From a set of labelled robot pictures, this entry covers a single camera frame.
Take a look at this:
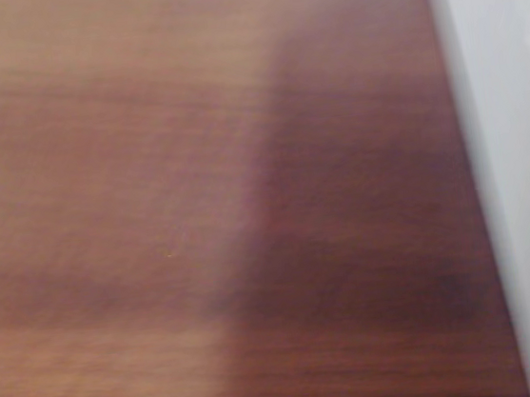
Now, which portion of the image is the white cardboard box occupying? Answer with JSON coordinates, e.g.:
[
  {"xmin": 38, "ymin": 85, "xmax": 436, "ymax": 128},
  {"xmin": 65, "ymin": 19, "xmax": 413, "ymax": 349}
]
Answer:
[{"xmin": 423, "ymin": 0, "xmax": 530, "ymax": 397}]

